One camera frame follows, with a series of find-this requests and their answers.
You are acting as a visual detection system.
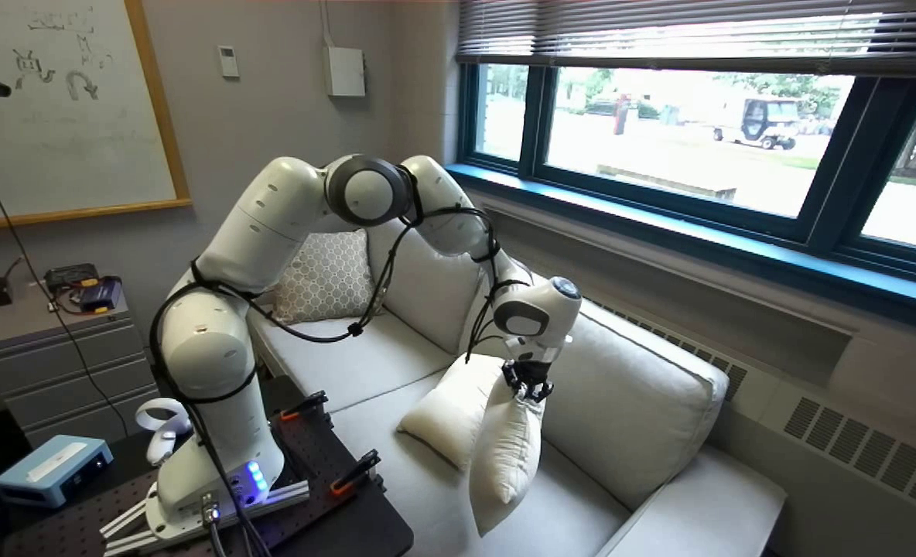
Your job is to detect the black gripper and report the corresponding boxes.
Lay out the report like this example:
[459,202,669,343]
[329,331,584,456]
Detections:
[502,352,558,408]

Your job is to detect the grey sofa seat cushion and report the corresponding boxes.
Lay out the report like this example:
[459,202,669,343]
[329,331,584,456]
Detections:
[329,370,637,557]
[250,306,454,415]

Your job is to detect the grey fabric sofa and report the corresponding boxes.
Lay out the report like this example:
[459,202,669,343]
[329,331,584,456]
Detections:
[234,204,791,557]

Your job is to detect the black orange clamp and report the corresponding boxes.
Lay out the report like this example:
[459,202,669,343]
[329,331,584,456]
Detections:
[329,446,383,504]
[273,387,332,427]

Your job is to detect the black robot table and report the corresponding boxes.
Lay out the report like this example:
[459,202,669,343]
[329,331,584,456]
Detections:
[0,385,418,557]

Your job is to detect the grey patterned pillow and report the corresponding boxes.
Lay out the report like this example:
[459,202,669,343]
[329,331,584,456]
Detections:
[265,225,377,324]

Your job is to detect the blue framed wide window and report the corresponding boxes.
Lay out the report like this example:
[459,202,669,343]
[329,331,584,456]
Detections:
[436,57,916,338]

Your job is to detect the dark jeep outside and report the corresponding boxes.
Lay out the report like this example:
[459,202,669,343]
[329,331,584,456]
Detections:
[732,95,803,155]

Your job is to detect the white VR controller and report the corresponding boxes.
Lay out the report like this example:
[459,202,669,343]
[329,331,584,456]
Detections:
[130,397,196,472]

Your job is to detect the dark window blinds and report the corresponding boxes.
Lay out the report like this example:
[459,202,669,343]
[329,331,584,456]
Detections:
[454,0,916,77]

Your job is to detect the black orange electronic device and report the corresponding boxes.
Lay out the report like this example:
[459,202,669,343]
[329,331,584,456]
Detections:
[44,261,130,318]

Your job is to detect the light blue box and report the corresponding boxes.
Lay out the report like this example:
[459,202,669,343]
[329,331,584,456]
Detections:
[0,432,118,511]

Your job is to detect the grey drawer cabinet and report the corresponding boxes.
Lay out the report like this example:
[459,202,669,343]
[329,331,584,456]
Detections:
[0,275,168,446]

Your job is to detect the wood framed whiteboard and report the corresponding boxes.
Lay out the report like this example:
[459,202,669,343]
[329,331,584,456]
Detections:
[0,0,196,235]

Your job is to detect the beige wall heater cover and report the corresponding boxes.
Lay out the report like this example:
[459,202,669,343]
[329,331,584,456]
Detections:
[476,199,916,557]

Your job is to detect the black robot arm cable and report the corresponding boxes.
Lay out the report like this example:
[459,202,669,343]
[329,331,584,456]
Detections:
[146,199,507,415]

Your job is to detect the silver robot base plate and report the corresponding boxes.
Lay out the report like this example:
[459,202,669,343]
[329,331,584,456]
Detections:
[96,477,314,557]

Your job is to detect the white wall box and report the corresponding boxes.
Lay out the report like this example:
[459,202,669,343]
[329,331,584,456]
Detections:
[324,45,370,102]

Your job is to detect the white wall thermostat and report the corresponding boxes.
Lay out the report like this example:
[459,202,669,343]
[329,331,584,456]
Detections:
[216,45,243,84]

